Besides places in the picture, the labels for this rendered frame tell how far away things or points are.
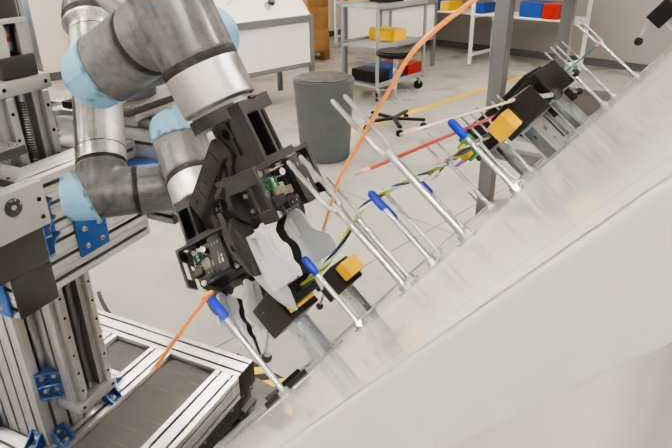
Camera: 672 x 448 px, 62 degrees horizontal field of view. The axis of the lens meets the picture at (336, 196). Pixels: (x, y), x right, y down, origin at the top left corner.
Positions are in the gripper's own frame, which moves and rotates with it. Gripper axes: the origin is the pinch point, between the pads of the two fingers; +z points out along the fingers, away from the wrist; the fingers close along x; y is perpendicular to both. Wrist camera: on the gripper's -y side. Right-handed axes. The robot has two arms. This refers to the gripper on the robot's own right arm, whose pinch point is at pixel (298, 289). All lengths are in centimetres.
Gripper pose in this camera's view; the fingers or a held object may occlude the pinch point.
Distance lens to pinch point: 60.4
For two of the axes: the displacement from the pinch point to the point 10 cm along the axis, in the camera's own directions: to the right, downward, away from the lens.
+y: 6.4, -1.9, -7.4
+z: 4.2, 9.0, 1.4
